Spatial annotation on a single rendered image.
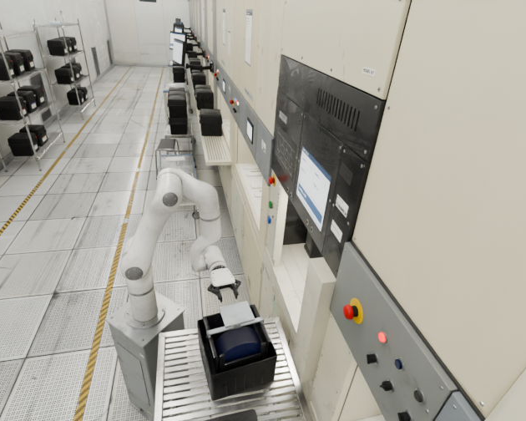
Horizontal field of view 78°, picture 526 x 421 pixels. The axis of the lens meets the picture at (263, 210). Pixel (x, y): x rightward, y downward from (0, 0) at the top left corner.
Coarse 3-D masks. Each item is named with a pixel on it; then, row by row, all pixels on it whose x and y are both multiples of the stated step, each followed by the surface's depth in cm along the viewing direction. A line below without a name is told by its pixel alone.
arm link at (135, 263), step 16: (160, 176) 132; (176, 176) 133; (160, 192) 124; (176, 192) 125; (160, 208) 127; (176, 208) 129; (144, 224) 135; (160, 224) 136; (144, 240) 137; (128, 256) 136; (144, 256) 138; (128, 272) 137; (144, 272) 140
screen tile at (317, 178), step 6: (318, 174) 111; (318, 180) 112; (324, 180) 107; (312, 186) 117; (318, 186) 112; (312, 192) 118; (324, 192) 107; (312, 198) 118; (318, 198) 112; (324, 198) 108; (318, 204) 113; (324, 204) 108
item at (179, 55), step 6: (174, 42) 399; (180, 42) 380; (174, 48) 401; (180, 48) 382; (174, 54) 403; (180, 54) 384; (174, 60) 405; (180, 60) 386; (186, 66) 404; (192, 66) 403; (198, 66) 402; (204, 66) 406; (210, 66) 412
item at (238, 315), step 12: (228, 312) 129; (240, 312) 129; (252, 312) 145; (216, 324) 143; (228, 324) 124; (240, 324) 131; (252, 324) 144; (216, 336) 147; (264, 336) 133; (264, 348) 131; (216, 360) 124; (240, 360) 129; (252, 360) 132; (216, 372) 129
